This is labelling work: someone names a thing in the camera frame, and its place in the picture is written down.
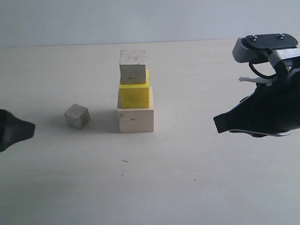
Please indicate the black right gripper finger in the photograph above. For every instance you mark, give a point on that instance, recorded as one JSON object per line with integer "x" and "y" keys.
{"x": 260, "y": 134}
{"x": 238, "y": 119}

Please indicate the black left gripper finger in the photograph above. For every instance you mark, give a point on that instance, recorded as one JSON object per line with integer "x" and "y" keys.
{"x": 14, "y": 130}

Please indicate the small wooden cube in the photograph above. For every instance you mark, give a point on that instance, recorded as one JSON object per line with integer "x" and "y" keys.
{"x": 77, "y": 116}

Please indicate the yellow cube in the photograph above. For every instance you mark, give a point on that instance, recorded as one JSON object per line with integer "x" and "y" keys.
{"x": 135, "y": 95}

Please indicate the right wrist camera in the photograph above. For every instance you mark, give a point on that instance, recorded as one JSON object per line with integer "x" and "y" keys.
{"x": 272, "y": 48}

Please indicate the large wooden cube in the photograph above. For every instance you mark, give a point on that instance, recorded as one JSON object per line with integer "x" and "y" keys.
{"x": 136, "y": 120}

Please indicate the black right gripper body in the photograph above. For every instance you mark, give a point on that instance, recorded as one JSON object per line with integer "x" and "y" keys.
{"x": 278, "y": 106}

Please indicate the medium wooden cube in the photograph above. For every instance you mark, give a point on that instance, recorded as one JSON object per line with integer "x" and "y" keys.
{"x": 132, "y": 66}

